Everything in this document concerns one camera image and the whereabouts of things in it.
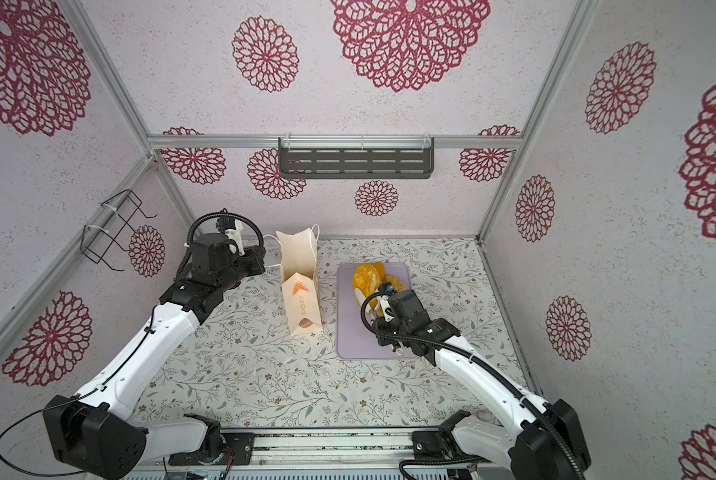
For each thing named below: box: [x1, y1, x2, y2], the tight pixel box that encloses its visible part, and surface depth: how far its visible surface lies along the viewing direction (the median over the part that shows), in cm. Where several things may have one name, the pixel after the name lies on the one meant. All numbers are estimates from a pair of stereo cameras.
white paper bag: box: [264, 224, 323, 336], surface depth 89 cm
